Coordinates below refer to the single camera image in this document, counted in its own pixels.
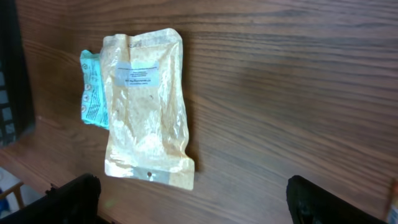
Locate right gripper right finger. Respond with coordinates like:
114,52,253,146
286,175,385,224

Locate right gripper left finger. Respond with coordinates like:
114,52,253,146
1,173,101,224

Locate teal snack packet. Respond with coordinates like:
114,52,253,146
80,50,109,130

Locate beige powder pouch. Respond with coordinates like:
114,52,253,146
100,28,195,190

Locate orange tissue packet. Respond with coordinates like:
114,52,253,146
386,179,398,224

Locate grey plastic mesh basket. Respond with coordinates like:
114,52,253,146
1,0,35,147

